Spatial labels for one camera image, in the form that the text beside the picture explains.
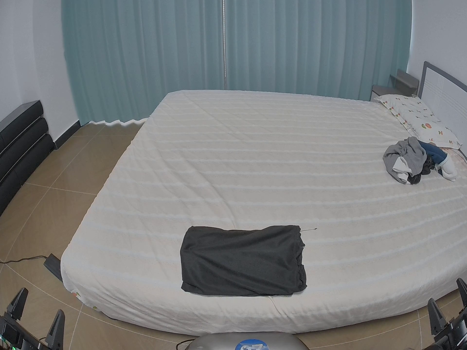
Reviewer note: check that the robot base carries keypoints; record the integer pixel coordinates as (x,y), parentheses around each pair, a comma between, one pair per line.
(219,343)

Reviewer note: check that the grey bedside table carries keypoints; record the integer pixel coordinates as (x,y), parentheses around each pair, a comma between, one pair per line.
(403,78)

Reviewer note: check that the black power adapter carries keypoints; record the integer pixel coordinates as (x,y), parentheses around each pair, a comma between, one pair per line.
(53,264)

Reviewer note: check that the bed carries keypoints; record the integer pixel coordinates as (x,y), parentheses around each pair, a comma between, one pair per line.
(273,159)

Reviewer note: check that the black chest of drawers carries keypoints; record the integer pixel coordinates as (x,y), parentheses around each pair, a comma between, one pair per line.
(22,148)

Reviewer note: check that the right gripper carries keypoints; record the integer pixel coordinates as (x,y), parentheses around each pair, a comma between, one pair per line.
(452,337)

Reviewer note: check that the white printed pillow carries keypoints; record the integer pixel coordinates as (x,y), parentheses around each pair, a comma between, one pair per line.
(416,117)

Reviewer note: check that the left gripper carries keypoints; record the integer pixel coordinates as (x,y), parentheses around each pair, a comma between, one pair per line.
(14,332)

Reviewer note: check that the blue-green curtain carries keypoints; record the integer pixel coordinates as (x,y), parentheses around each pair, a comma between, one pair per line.
(146,49)
(310,31)

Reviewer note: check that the pile of clothes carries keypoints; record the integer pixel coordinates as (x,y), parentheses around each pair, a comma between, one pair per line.
(408,155)

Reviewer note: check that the black T-shirt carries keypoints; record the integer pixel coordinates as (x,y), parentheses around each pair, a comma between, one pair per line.
(240,261)

